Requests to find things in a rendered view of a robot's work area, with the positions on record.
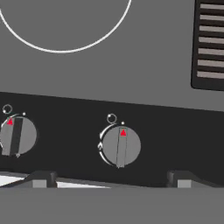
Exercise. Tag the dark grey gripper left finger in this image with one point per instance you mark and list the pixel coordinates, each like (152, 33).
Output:
(43, 178)

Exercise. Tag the grey stove knob red mark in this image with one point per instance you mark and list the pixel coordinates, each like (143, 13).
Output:
(17, 136)
(122, 146)

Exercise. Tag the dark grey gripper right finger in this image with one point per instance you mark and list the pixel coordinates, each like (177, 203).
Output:
(180, 178)

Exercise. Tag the grey hob with black panel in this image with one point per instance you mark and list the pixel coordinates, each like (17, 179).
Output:
(87, 73)

